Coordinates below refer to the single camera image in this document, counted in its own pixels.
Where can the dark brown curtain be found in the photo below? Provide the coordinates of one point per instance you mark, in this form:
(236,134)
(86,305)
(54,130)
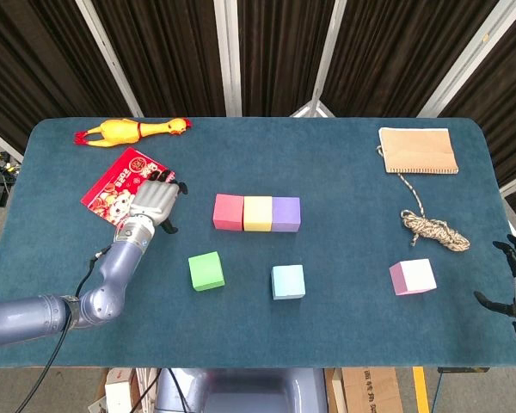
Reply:
(176,56)

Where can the brown cardboard box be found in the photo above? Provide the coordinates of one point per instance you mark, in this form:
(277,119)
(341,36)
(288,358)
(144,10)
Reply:
(372,391)

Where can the red spiral notebook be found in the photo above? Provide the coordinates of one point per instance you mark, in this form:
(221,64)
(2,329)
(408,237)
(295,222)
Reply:
(114,185)

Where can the pink and white foam cube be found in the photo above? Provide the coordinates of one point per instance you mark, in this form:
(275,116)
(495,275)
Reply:
(415,277)

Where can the yellow foam cube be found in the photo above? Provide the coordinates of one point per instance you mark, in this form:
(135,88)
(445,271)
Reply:
(257,213)

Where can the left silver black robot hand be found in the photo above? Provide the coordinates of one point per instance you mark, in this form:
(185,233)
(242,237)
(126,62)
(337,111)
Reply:
(155,200)

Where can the purple foam cube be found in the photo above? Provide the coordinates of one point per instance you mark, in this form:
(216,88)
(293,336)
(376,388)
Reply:
(286,214)

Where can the light blue foam cube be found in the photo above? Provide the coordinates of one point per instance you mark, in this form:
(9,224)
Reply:
(288,281)

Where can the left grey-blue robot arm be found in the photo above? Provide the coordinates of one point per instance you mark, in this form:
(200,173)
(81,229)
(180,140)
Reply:
(112,266)

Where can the brown kraft spiral notebook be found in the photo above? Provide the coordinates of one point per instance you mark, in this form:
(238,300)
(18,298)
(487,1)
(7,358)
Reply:
(417,150)

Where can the green foam cube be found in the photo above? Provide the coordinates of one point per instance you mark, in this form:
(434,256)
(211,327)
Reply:
(205,272)

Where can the yellow rubber chicken toy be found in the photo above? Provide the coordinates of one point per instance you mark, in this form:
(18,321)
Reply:
(116,133)

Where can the white cardboard box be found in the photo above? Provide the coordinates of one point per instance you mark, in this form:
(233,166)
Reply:
(118,393)

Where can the grey-blue robot torso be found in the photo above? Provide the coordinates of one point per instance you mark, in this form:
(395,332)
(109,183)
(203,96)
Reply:
(249,391)

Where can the red foam cube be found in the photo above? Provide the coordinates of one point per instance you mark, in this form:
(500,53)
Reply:
(228,213)

